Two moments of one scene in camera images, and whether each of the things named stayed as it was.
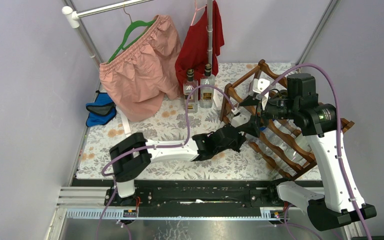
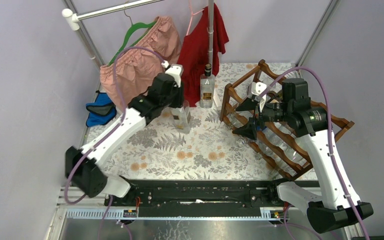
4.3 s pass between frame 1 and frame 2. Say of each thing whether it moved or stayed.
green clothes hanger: stayed
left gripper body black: moved
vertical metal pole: stayed
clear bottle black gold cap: stayed
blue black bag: stayed
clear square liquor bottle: moved
